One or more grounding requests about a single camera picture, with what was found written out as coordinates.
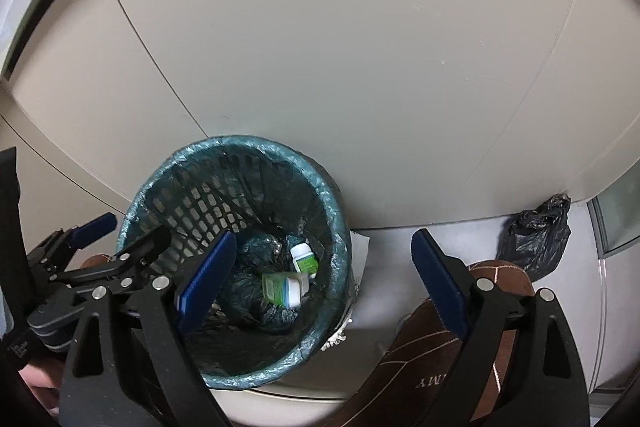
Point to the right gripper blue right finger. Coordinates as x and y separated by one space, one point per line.
446 279

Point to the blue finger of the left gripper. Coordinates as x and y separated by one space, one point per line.
139 256
93 231

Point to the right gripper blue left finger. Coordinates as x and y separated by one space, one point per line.
200 279

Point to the green white medicine box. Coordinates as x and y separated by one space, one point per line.
285 289

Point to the white pill bottle green label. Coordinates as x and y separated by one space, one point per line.
304 260

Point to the teal lined trash basket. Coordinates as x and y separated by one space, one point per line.
271 198

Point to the person's left hand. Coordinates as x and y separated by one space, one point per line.
44 379

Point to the black garbage bag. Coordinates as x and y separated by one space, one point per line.
535 239

